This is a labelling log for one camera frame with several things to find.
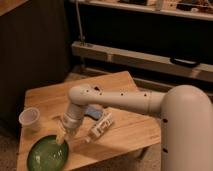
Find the green ceramic bowl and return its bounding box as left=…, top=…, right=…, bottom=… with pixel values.
left=27, top=135, right=69, bottom=171

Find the black handle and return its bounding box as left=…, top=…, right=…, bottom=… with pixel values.
left=170, top=57, right=201, bottom=68

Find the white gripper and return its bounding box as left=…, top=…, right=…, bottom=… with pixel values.
left=56, top=115, right=81, bottom=145

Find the white plastic bottle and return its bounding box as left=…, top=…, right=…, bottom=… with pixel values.
left=85, top=113, right=114, bottom=143

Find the blue sponge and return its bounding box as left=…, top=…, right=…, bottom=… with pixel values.
left=85, top=106, right=102, bottom=120

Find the wooden table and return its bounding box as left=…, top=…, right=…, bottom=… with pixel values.
left=17, top=71, right=161, bottom=171

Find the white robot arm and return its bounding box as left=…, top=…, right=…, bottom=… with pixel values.
left=61, top=84, right=213, bottom=171

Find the metal vertical pole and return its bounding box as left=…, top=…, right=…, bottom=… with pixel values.
left=75, top=0, right=85, bottom=45

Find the orange carrot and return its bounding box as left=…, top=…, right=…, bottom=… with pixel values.
left=52, top=115, right=64, bottom=120

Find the clear plastic cup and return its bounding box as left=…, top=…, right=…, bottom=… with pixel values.
left=19, top=107, right=41, bottom=131

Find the upper cluttered shelf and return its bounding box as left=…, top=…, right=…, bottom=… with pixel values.
left=69, top=0, right=213, bottom=21

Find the grey metal shelf rail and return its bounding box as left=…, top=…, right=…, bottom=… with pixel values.
left=71, top=41, right=213, bottom=82

